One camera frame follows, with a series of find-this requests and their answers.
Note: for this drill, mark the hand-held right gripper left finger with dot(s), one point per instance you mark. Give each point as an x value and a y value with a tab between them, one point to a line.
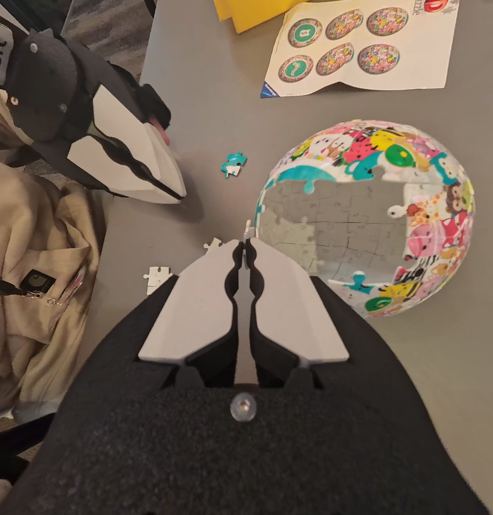
190	314

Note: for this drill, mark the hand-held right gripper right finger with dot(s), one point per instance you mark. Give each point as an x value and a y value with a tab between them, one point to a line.
294	314

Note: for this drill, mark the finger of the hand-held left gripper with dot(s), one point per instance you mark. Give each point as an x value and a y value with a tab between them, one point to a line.
109	169
125	116

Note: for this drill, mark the teal white puzzle piece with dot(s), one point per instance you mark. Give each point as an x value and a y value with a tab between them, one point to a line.
233	161
249	231

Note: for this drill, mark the colourful puzzle ball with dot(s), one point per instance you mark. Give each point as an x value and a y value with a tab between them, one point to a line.
431	241

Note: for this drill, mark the puzzle instruction sheet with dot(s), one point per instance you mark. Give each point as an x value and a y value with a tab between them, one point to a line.
423	76

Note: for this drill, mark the person's left hand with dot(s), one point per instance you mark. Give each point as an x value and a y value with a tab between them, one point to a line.
160	132

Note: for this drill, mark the person's beige jacket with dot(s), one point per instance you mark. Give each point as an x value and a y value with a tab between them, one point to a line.
29	241

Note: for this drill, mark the yellow plastic bin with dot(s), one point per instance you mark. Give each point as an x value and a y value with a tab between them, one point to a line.
250	16

